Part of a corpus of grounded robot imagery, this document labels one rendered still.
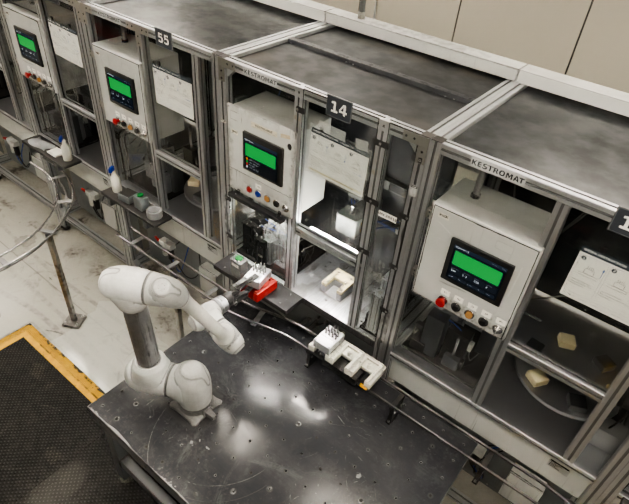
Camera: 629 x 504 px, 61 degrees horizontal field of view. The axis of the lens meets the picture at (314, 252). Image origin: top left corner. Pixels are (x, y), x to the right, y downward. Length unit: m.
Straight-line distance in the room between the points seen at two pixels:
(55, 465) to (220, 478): 1.25
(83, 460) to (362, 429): 1.62
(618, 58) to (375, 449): 4.02
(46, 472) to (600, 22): 5.22
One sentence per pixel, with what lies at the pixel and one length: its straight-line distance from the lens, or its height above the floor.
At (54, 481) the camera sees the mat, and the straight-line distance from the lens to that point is 3.43.
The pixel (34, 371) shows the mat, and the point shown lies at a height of 0.01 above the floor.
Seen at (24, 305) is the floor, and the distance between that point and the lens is 4.41.
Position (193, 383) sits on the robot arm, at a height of 0.92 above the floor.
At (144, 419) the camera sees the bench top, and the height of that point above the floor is 0.68.
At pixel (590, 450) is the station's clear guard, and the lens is 2.51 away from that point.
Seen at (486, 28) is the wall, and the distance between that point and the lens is 5.76.
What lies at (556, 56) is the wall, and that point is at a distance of 5.58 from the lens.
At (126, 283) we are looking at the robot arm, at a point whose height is 1.50.
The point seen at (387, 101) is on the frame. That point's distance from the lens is 2.28.
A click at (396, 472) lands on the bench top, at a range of 2.57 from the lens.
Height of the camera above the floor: 2.88
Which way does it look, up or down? 39 degrees down
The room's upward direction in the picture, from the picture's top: 5 degrees clockwise
